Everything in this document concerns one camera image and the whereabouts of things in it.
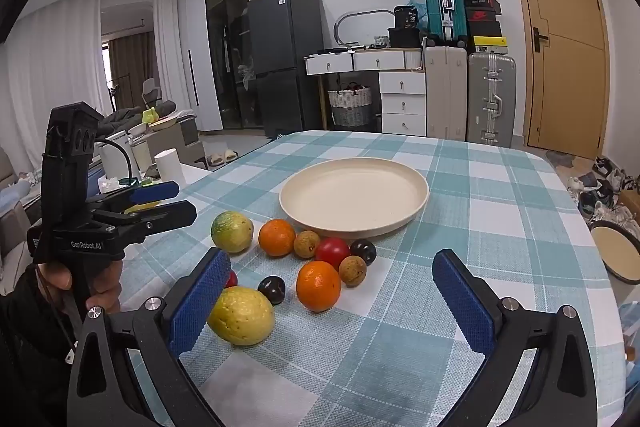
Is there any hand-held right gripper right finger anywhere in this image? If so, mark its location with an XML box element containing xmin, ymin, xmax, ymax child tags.
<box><xmin>431</xmin><ymin>249</ymin><xmax>598</xmax><ymax>427</ymax></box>

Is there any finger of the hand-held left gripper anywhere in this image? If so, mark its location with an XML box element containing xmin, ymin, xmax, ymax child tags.
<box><xmin>85</xmin><ymin>181</ymin><xmax>181</xmax><ymax>214</ymax></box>
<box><xmin>92</xmin><ymin>200</ymin><xmax>197</xmax><ymax>244</ymax></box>

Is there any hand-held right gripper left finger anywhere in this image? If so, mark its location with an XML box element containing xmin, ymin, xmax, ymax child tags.
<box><xmin>67</xmin><ymin>248</ymin><xmax>233</xmax><ymax>427</ymax></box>

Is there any yellow round fruit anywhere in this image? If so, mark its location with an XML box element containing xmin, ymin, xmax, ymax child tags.
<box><xmin>206</xmin><ymin>286</ymin><xmax>276</xmax><ymax>347</ymax></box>

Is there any green-yellow speckled round fruit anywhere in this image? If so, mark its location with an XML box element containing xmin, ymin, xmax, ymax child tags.
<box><xmin>210</xmin><ymin>211</ymin><xmax>254</xmax><ymax>255</ymax></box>

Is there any dark purple plum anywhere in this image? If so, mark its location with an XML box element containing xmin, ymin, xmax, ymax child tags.
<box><xmin>257</xmin><ymin>275</ymin><xmax>287</xmax><ymax>306</ymax></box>
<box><xmin>349</xmin><ymin>238</ymin><xmax>377</xmax><ymax>266</ymax></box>

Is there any orange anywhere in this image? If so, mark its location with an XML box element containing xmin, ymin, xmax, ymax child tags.
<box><xmin>296</xmin><ymin>260</ymin><xmax>342</xmax><ymax>313</ymax></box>
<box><xmin>258</xmin><ymin>219</ymin><xmax>297</xmax><ymax>258</ymax></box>

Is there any brown longan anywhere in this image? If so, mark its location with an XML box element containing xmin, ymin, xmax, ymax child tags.
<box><xmin>338</xmin><ymin>255</ymin><xmax>368</xmax><ymax>286</ymax></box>

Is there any small brown kiwi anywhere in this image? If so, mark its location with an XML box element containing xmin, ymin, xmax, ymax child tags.
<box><xmin>293</xmin><ymin>230</ymin><xmax>321</xmax><ymax>259</ymax></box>

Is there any red round fruit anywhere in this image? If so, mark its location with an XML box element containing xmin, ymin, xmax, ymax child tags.
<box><xmin>314</xmin><ymin>237</ymin><xmax>351</xmax><ymax>269</ymax></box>

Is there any cream round plate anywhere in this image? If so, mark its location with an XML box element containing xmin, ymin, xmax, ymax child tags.
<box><xmin>279</xmin><ymin>158</ymin><xmax>431</xmax><ymax>239</ymax></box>

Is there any person's left forearm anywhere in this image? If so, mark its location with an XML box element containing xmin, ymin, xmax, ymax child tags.
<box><xmin>0</xmin><ymin>264</ymin><xmax>83</xmax><ymax>427</ymax></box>

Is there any person's left hand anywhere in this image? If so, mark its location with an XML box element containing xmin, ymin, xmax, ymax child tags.
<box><xmin>37</xmin><ymin>259</ymin><xmax>124</xmax><ymax>314</ymax></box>

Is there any white paper roll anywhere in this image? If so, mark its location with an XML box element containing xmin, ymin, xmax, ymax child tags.
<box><xmin>154</xmin><ymin>148</ymin><xmax>187</xmax><ymax>188</ymax></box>

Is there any white cylindrical container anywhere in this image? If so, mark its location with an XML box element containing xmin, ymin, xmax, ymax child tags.
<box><xmin>95</xmin><ymin>130</ymin><xmax>136</xmax><ymax>180</ymax></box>

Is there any beige sofa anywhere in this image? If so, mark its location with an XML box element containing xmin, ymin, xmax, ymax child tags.
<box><xmin>0</xmin><ymin>147</ymin><xmax>42</xmax><ymax>278</ymax></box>

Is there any sofa with piled clothes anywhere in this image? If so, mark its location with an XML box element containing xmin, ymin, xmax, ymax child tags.
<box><xmin>97</xmin><ymin>101</ymin><xmax>196</xmax><ymax>138</ymax></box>

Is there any grey office chair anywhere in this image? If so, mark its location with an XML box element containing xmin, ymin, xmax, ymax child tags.
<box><xmin>141</xmin><ymin>78</ymin><xmax>163</xmax><ymax>108</ymax></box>

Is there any brown curtain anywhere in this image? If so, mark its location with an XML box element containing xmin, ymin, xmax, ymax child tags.
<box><xmin>107</xmin><ymin>32</ymin><xmax>156</xmax><ymax>108</ymax></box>

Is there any white sheer curtain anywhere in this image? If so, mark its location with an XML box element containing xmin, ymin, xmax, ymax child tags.
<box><xmin>152</xmin><ymin>0</ymin><xmax>193</xmax><ymax>108</ymax></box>

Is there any round cream black-rimmed disc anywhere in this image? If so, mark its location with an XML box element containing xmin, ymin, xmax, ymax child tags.
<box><xmin>590</xmin><ymin>222</ymin><xmax>640</xmax><ymax>285</ymax></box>

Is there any white wardrobe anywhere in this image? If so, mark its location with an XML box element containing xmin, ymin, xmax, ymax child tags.
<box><xmin>177</xmin><ymin>0</ymin><xmax>224</xmax><ymax>132</ymax></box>

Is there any dark glass-door cabinet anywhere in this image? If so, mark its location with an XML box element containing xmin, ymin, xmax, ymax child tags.
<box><xmin>204</xmin><ymin>0</ymin><xmax>279</xmax><ymax>130</ymax></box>

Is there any pile of sneakers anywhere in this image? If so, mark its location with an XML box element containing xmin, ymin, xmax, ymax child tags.
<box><xmin>545</xmin><ymin>149</ymin><xmax>640</xmax><ymax>229</ymax></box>

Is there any dark grey fridge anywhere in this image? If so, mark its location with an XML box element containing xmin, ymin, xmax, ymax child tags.
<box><xmin>247</xmin><ymin>0</ymin><xmax>326</xmax><ymax>138</ymax></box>

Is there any grey aluminium suitcase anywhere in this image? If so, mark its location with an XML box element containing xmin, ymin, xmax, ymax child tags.
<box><xmin>467</xmin><ymin>53</ymin><xmax>517</xmax><ymax>148</ymax></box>

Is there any white drawer desk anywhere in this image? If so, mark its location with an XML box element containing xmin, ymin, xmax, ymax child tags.
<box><xmin>305</xmin><ymin>48</ymin><xmax>427</xmax><ymax>138</ymax></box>

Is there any woven laundry basket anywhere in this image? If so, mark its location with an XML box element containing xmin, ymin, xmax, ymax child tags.
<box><xmin>327</xmin><ymin>82</ymin><xmax>373</xmax><ymax>128</ymax></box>

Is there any beige suitcase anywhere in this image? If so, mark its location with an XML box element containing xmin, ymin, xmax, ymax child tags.
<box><xmin>424</xmin><ymin>46</ymin><xmax>469</xmax><ymax>142</ymax></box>

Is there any wooden door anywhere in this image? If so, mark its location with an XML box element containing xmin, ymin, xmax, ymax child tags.
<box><xmin>500</xmin><ymin>0</ymin><xmax>612</xmax><ymax>161</ymax></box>

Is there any oval silver-framed mirror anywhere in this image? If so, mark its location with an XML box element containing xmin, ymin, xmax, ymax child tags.
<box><xmin>334</xmin><ymin>9</ymin><xmax>396</xmax><ymax>48</ymax></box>

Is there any yellow and black box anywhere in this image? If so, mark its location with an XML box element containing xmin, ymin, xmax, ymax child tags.
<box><xmin>472</xmin><ymin>36</ymin><xmax>507</xmax><ymax>54</ymax></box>

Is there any black storage box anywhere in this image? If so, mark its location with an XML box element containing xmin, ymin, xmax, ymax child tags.
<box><xmin>387</xmin><ymin>27</ymin><xmax>423</xmax><ymax>48</ymax></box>

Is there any red and black shoe box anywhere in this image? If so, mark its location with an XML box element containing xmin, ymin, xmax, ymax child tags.
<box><xmin>466</xmin><ymin>12</ymin><xmax>501</xmax><ymax>38</ymax></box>

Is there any blue plastic bag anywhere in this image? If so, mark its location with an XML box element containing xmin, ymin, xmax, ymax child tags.
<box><xmin>405</xmin><ymin>0</ymin><xmax>427</xmax><ymax>32</ymax></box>

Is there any black canister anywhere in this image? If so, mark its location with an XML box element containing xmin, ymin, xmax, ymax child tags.
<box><xmin>393</xmin><ymin>6</ymin><xmax>419</xmax><ymax>29</ymax></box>

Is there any teal suitcase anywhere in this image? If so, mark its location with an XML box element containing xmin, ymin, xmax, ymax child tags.
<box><xmin>421</xmin><ymin>0</ymin><xmax>469</xmax><ymax>45</ymax></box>

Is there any black curved cable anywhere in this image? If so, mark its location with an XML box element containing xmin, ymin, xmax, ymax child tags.
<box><xmin>92</xmin><ymin>139</ymin><xmax>133</xmax><ymax>180</ymax></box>

